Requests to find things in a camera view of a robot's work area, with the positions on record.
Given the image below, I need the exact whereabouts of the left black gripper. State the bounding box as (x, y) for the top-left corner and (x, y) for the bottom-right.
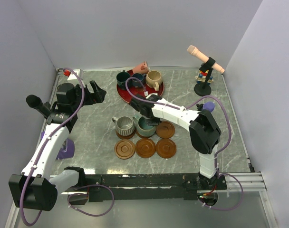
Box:
(71, 80), (106, 111)

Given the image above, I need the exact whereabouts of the teal glazed mug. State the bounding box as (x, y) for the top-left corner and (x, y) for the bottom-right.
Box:
(132, 114), (156, 136)

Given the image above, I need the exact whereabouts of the grey striped mug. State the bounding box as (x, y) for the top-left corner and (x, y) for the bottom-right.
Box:
(112, 116), (135, 136)

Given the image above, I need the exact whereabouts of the wooden coaster three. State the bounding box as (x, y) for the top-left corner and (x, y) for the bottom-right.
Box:
(135, 130), (155, 138)

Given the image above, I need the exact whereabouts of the wooden coaster four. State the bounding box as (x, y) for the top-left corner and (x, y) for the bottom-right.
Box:
(156, 121), (175, 139)

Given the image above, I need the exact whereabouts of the beige ceramic mug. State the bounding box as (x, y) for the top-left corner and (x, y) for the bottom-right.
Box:
(146, 70), (162, 92)

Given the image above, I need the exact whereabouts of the dark green mug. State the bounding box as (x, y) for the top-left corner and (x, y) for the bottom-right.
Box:
(116, 71), (130, 90)

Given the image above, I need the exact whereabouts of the wooden coaster one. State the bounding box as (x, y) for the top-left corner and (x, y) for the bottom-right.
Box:
(116, 130), (135, 139)

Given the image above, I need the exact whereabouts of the wooden coaster six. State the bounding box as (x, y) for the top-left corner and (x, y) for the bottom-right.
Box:
(135, 138), (156, 158)

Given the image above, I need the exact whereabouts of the wooden coaster five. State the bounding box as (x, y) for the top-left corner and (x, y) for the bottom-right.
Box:
(156, 139), (176, 159)

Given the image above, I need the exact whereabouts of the wooden coaster two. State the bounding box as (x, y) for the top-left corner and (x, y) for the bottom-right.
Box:
(114, 139), (135, 160)

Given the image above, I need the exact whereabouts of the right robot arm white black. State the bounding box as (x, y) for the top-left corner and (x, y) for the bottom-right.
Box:
(129, 94), (221, 189)

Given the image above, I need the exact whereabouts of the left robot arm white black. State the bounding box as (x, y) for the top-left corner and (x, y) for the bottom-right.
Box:
(9, 80), (106, 211)

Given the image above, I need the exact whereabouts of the dark blue small cup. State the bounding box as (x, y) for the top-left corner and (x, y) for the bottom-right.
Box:
(132, 73), (145, 88)

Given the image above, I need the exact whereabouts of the pink floral cup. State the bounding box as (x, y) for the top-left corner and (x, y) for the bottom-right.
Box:
(132, 61), (150, 74)

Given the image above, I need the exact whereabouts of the red round tray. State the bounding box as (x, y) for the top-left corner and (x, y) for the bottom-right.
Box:
(116, 82), (164, 103)

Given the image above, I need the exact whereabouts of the black stand of purple microphone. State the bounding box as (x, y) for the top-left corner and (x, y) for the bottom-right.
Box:
(196, 104), (204, 112)

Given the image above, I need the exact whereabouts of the black stand of pink microphone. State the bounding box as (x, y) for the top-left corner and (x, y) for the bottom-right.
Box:
(194, 57), (215, 96)

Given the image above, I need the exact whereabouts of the black microphone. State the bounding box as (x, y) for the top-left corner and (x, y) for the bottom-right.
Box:
(26, 95), (51, 119)

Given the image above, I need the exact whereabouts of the purple toy microphone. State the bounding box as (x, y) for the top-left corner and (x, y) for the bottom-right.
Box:
(202, 101), (215, 113)

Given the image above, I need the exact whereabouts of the colourful toy car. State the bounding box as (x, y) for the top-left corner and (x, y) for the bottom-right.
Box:
(195, 70), (213, 84)

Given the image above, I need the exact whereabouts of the purple box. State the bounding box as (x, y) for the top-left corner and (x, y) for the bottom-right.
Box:
(37, 129), (75, 162)

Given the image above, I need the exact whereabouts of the pink toy microphone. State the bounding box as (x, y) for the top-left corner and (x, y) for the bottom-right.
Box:
(187, 45), (225, 74)

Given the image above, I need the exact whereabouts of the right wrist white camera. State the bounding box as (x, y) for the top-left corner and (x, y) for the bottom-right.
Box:
(145, 93), (158, 99)

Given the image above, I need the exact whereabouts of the wrist white camera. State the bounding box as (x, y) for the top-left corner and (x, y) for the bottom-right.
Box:
(145, 93), (158, 99)
(63, 69), (84, 83)

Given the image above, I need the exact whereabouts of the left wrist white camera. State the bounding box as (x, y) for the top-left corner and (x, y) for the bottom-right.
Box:
(63, 69), (84, 83)

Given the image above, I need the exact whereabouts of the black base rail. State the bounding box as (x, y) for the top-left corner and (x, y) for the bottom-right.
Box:
(58, 172), (227, 203)

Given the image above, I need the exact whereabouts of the aluminium rail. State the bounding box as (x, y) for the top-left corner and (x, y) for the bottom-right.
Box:
(225, 172), (267, 192)

